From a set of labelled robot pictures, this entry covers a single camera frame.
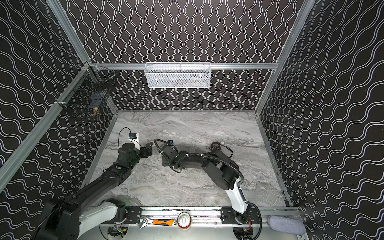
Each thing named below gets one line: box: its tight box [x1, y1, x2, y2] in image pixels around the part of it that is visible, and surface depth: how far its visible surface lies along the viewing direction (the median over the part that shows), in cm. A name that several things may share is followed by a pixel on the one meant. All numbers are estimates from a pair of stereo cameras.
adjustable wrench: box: [136, 214, 154, 229], surface depth 74 cm
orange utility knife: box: [153, 219, 175, 227], surface depth 73 cm
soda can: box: [177, 211, 192, 230], surface depth 65 cm
